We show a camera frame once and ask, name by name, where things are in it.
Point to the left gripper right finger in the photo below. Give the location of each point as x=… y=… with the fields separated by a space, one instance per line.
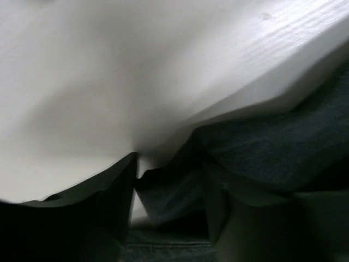
x=247 y=222

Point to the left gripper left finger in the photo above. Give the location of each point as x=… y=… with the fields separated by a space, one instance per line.
x=87 y=222

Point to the black trousers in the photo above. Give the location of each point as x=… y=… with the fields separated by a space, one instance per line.
x=285 y=153

